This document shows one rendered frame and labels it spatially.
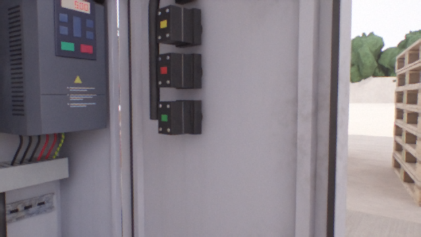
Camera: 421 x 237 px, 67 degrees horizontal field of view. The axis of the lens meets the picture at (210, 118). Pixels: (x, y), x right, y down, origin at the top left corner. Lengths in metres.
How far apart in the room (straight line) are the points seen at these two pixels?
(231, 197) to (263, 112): 0.12
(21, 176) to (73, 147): 0.12
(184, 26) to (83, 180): 0.41
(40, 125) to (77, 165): 0.20
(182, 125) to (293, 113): 0.14
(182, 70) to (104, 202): 0.34
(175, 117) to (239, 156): 0.09
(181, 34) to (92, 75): 0.21
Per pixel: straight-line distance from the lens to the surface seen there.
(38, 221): 0.75
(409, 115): 2.74
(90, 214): 0.70
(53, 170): 0.67
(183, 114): 0.41
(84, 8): 0.58
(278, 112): 0.35
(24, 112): 0.55
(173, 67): 0.40
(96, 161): 0.65
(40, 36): 0.53
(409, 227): 1.95
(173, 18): 0.41
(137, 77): 0.56
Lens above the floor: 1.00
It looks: 4 degrees down
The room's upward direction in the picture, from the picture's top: straight up
